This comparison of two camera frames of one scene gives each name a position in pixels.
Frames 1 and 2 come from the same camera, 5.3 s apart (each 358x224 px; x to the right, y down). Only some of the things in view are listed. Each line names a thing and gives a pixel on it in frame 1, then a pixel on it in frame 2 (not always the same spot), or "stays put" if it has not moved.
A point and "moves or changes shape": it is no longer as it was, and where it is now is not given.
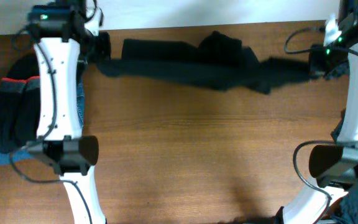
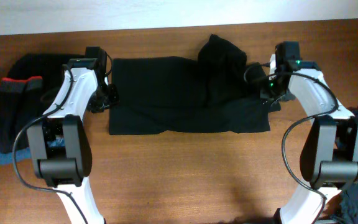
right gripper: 319,70 -> 264,91
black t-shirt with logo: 218,61 moves or changes shape
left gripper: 103,45 -> 105,98
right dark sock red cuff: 29,116 stays put
